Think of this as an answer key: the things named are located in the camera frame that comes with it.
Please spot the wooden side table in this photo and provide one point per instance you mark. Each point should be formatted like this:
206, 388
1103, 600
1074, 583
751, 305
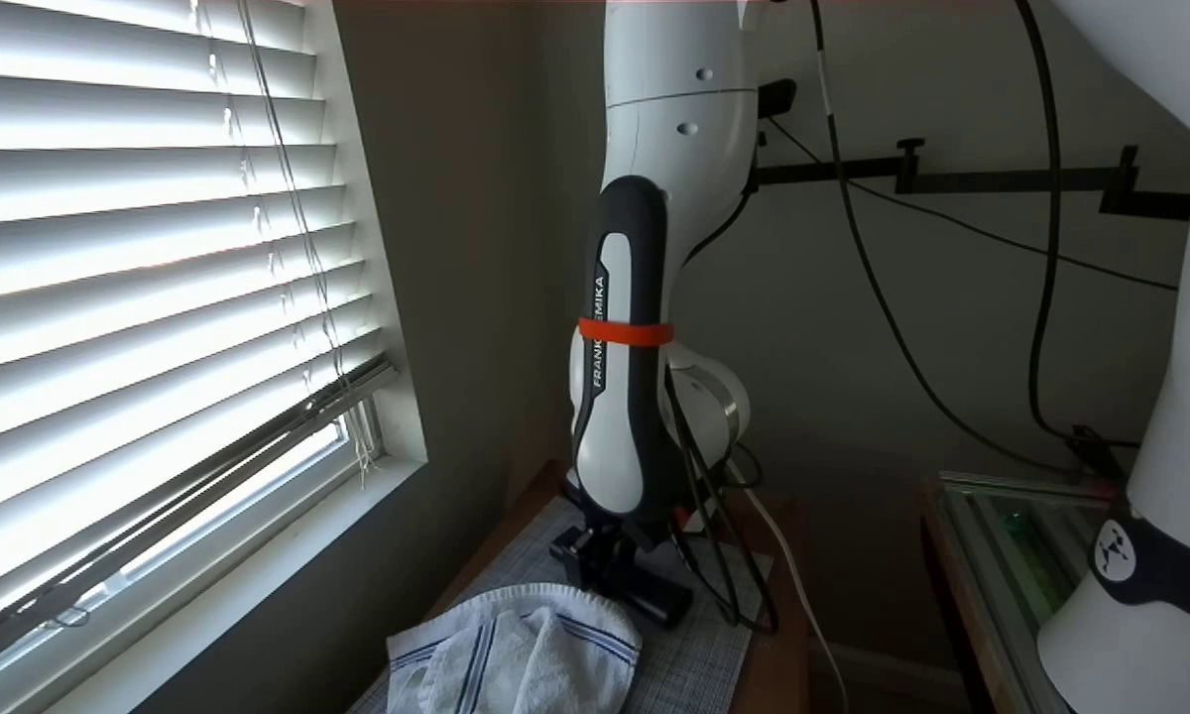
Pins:
776, 675

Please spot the white window blinds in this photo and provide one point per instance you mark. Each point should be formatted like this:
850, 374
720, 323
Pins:
145, 240

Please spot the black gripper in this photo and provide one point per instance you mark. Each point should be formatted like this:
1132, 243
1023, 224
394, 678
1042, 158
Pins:
616, 548

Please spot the grey woven placemat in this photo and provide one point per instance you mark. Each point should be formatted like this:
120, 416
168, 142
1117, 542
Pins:
701, 659

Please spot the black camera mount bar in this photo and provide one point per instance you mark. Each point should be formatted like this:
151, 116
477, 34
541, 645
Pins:
994, 177

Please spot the white window sill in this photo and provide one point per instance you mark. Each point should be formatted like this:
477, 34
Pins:
225, 579

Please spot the wooden desk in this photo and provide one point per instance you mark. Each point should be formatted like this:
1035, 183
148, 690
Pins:
955, 579

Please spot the white cloth with blue stripes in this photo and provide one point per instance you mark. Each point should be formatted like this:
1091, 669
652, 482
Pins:
518, 654

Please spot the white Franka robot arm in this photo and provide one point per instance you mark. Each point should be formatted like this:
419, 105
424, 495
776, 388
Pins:
661, 82

